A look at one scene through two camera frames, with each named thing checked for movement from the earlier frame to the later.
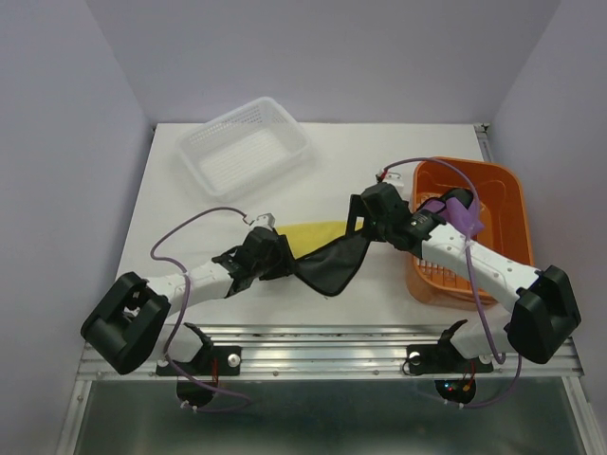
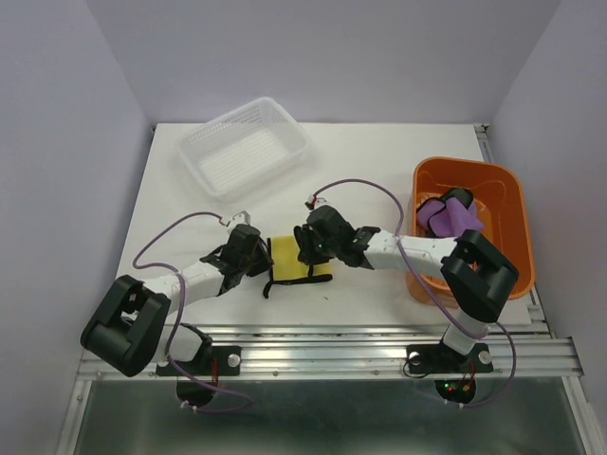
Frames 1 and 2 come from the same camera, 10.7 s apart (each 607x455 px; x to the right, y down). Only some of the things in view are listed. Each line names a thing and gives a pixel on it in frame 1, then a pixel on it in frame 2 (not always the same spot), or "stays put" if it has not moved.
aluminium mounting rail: (333, 354) stays put
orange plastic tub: (501, 196) stays put
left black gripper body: (275, 265) to (257, 263)
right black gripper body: (377, 232) to (317, 250)
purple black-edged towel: (458, 206) stays put
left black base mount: (196, 381) stays put
